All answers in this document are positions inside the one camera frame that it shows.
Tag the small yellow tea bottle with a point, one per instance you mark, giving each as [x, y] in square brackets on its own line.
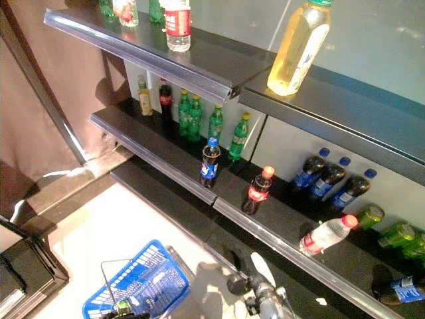
[145, 99]

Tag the clear bottle, red-white label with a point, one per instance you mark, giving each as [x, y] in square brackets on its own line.
[126, 11]

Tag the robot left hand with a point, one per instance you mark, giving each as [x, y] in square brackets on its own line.
[127, 310]

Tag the green soda bottle, yellow cap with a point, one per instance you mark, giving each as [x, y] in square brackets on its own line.
[195, 119]
[184, 114]
[238, 138]
[216, 124]

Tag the black base shelf board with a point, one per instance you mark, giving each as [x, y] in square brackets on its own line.
[186, 209]

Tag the blue plastic shopping basket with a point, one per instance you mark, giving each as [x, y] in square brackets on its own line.
[142, 282]

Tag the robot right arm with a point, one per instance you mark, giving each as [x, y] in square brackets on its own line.
[270, 304]

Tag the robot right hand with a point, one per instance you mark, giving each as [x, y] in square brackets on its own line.
[257, 274]

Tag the cola bottle, red label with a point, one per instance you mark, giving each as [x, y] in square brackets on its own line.
[165, 99]

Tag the cola bottle, blue label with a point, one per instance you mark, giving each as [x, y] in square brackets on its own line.
[308, 172]
[210, 164]
[350, 192]
[401, 290]
[327, 181]

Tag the black shelf board, grey lip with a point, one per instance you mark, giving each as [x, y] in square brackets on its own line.
[199, 56]

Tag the water bottle, red cap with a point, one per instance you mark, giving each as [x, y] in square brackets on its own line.
[327, 236]

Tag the long black shelf board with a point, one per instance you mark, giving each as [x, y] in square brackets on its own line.
[282, 226]

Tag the water bottle, red label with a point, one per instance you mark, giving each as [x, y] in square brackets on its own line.
[178, 26]

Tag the cola bottle, orange-red cap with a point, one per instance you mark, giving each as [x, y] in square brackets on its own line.
[257, 191]

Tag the black shelf board, price rail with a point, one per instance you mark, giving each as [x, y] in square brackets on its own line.
[146, 139]

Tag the large yellow tea bottle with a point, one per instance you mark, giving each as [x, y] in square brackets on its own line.
[297, 50]

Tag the brown curtain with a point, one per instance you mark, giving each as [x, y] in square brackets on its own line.
[40, 99]

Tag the black cabinet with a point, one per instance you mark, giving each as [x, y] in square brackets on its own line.
[23, 276]

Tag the black shelf board, dark edge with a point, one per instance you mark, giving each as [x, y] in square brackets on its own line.
[348, 109]

